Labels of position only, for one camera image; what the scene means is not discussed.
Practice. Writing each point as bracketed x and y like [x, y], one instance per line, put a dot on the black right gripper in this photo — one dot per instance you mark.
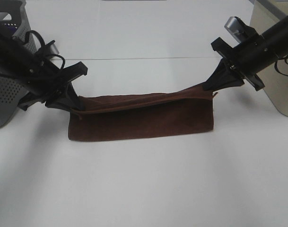
[236, 64]

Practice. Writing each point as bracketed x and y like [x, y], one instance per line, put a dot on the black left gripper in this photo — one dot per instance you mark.
[46, 83]

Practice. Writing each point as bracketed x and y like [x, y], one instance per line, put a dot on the brown square towel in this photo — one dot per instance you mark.
[124, 117]

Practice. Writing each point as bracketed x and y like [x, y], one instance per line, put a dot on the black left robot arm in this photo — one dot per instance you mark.
[12, 49]

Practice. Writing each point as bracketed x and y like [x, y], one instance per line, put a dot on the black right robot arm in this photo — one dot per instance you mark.
[274, 47]

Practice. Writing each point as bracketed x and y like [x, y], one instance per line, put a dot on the beige plastic bin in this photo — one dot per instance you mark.
[267, 13]

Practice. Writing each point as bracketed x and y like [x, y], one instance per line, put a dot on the grey perforated plastic basket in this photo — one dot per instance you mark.
[12, 14]

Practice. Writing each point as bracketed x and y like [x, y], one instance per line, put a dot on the purple cloth in basket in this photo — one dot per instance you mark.
[12, 29]

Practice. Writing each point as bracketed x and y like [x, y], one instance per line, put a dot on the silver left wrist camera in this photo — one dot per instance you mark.
[52, 49]

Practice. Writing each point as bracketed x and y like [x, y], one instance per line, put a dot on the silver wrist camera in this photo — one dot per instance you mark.
[52, 49]
[235, 28]

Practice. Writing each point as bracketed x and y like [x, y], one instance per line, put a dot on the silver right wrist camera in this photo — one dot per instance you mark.
[235, 28]

